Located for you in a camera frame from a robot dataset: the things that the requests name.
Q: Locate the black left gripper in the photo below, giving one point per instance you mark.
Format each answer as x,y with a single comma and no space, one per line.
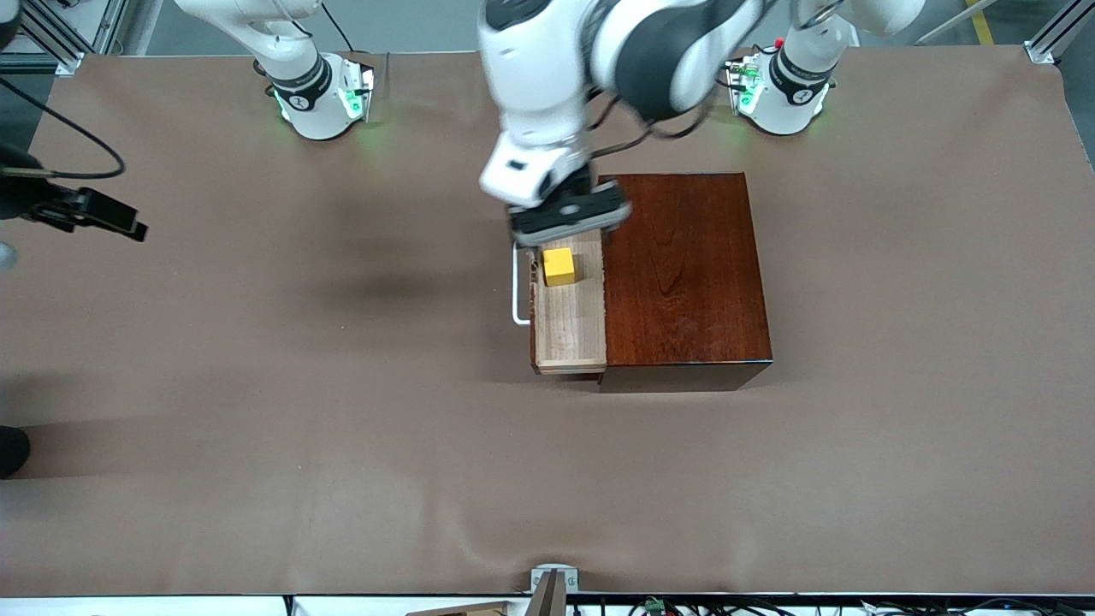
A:
577,184

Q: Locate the dark red wooden cabinet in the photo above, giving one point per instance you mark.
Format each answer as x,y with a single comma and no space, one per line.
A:
684,282

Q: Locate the brown table cover sheet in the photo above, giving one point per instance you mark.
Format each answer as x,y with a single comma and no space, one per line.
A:
342,428

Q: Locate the grey metal clamp bracket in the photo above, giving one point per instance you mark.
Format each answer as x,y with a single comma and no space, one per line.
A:
554,577

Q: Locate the aluminium frame profile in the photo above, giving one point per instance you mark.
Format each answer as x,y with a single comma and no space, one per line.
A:
1056,30
51,38

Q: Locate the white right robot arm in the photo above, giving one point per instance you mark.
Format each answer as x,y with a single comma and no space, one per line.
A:
312,111

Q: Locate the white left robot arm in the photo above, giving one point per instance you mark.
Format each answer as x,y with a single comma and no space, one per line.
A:
530,68

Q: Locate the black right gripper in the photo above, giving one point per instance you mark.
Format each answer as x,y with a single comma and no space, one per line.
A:
26,204

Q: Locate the yellow block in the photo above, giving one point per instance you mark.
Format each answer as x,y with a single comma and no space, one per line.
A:
560,269

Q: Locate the black round object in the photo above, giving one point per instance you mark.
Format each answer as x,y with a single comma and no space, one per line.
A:
10,452

